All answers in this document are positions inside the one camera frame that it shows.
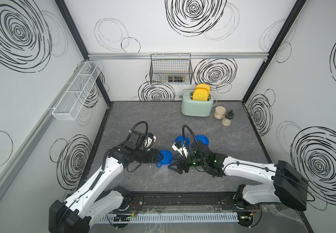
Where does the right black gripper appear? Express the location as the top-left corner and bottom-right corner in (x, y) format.
(166, 152), (207, 175)

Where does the blue-lid clear container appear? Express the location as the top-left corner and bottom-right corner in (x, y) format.
(156, 150), (173, 168)
(175, 136), (190, 147)
(196, 135), (210, 146)

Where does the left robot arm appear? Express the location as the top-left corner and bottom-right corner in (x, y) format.
(49, 121), (162, 233)

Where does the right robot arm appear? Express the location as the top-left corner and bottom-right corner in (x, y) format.
(169, 134), (308, 211)

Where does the mint green toaster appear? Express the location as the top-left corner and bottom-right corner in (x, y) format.
(181, 89), (218, 117)

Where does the black-cap glass bottle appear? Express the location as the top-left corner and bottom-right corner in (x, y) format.
(221, 110), (235, 127)

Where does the beige round jar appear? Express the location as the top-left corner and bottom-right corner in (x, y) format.
(213, 106), (226, 119)

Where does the front yellow toast slice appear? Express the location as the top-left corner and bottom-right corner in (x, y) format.
(192, 87), (209, 101)

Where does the yellow toast slice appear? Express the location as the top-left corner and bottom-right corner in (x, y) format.
(192, 87), (209, 101)
(196, 83), (211, 93)

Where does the back yellow toast slice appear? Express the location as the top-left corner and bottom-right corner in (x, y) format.
(196, 83), (211, 93)

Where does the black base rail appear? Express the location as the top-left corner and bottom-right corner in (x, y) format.
(68, 191), (259, 212)

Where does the white slotted cable duct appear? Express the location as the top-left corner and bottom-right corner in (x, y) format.
(98, 213), (239, 224)

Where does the black wire wall basket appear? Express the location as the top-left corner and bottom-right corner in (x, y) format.
(149, 53), (193, 85)

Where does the white mesh wall shelf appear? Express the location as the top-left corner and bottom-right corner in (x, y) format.
(52, 61), (102, 121)

